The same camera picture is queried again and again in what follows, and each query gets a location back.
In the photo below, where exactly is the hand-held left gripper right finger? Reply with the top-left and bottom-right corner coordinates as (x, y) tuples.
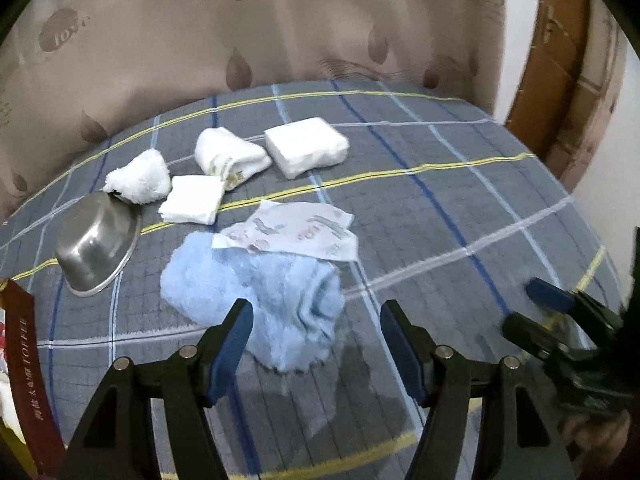
(380, 300), (581, 480)

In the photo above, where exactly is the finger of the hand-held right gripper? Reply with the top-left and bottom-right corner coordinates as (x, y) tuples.
(526, 276), (624, 342)
(501, 313), (592, 367)

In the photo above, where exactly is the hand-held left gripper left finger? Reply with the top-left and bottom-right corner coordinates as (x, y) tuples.
(60, 298), (255, 480)

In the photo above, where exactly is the light blue fluffy towel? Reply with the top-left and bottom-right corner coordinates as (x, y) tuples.
(159, 232), (347, 373)

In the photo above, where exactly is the white printed cloth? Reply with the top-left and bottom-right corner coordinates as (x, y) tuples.
(212, 200), (360, 262)

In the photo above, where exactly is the small white cloth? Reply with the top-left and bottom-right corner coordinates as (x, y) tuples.
(158, 175), (226, 225)

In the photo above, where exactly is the stainless steel bowl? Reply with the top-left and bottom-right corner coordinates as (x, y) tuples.
(54, 191), (143, 297)

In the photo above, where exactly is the white fluffy cloth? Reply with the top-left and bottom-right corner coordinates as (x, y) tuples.
(102, 149), (173, 205)

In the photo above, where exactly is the red tin box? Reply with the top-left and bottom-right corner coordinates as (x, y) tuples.
(0, 279), (66, 466)

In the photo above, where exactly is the large white towel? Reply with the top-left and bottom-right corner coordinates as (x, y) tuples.
(263, 117), (350, 179)

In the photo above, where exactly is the grey plaid bed sheet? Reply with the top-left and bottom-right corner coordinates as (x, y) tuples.
(0, 77), (626, 480)

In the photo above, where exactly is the brown wooden door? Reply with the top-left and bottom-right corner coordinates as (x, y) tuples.
(505, 0), (621, 193)

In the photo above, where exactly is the beige leaf print curtain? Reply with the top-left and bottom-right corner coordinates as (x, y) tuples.
(0, 0), (506, 226)

